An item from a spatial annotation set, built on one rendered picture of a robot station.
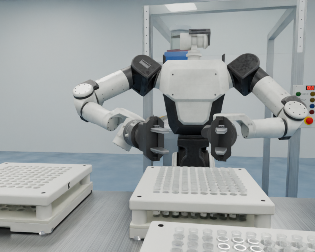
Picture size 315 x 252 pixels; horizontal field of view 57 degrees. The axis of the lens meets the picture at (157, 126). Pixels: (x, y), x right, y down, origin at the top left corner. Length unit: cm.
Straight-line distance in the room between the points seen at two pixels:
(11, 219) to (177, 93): 76
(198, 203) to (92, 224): 22
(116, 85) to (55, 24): 497
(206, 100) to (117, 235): 72
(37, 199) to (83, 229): 10
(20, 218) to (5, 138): 596
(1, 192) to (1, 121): 595
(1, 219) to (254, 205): 45
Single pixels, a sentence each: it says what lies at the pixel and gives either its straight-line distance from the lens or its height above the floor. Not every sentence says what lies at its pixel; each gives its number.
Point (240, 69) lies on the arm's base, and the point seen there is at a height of 120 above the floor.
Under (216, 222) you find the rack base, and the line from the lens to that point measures 56.
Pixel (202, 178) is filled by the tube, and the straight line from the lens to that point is 61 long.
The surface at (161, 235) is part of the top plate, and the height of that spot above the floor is 92.
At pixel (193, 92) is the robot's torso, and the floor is 111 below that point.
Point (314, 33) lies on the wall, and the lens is 586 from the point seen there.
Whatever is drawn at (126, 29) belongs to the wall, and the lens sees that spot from 563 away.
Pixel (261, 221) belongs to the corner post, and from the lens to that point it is 54.
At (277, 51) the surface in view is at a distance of 202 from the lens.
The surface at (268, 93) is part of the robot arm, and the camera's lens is 117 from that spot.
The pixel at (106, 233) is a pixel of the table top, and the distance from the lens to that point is 57.
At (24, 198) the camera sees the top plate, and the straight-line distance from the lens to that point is 59.
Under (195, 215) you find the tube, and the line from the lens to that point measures 56.
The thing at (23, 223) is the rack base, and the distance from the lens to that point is 61.
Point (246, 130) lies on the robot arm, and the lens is 104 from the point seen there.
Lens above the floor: 109
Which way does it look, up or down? 6 degrees down
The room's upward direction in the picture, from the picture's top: straight up
